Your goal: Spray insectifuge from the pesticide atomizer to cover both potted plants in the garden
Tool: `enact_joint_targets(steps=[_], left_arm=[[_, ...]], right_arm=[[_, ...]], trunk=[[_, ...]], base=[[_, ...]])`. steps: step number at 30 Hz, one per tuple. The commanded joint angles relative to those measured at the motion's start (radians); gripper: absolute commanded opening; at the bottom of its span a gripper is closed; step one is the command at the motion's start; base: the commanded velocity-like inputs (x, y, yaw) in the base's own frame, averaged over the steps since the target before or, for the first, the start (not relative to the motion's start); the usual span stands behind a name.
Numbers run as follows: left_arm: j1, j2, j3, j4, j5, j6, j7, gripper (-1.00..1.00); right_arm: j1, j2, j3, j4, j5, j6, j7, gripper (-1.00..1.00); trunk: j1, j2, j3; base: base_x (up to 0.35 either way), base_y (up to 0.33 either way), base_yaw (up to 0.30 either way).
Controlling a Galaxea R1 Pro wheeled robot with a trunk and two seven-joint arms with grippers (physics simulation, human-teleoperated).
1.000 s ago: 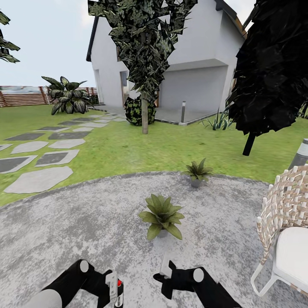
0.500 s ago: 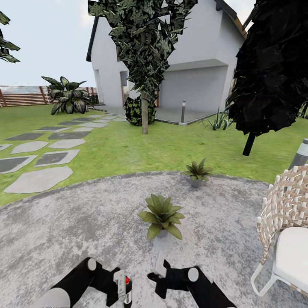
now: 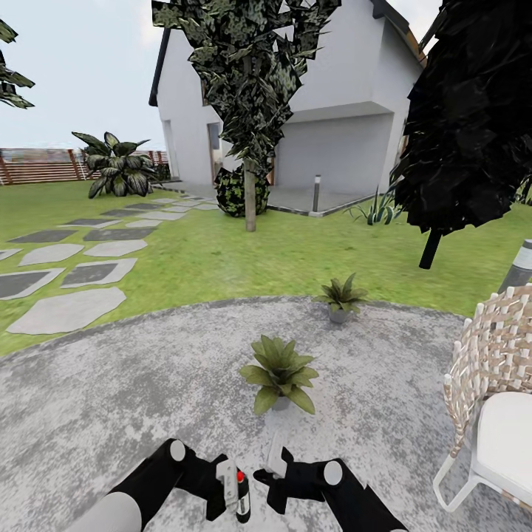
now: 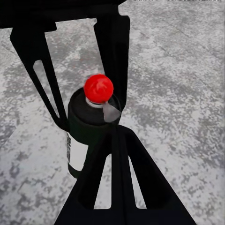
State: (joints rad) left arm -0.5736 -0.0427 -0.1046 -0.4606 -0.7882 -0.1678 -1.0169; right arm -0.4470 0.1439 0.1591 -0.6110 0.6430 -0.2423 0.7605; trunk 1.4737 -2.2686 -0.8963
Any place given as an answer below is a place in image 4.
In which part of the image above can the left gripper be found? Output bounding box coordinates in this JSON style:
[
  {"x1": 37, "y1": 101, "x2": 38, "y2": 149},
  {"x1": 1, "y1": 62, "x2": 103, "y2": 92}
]
[{"x1": 0, "y1": 0, "x2": 130, "y2": 132}]

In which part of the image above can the insectifuge atomizer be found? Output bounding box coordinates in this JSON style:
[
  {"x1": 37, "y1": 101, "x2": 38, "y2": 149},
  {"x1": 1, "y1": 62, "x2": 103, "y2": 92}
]
[{"x1": 67, "y1": 75, "x2": 122, "y2": 179}]

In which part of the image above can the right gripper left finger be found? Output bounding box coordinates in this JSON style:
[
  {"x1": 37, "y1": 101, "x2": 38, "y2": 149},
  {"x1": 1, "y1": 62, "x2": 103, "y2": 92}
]
[{"x1": 53, "y1": 125, "x2": 125, "y2": 225}]

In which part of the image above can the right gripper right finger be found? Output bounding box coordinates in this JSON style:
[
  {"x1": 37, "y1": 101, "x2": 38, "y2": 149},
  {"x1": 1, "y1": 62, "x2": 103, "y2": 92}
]
[{"x1": 118, "y1": 125, "x2": 196, "y2": 225}]

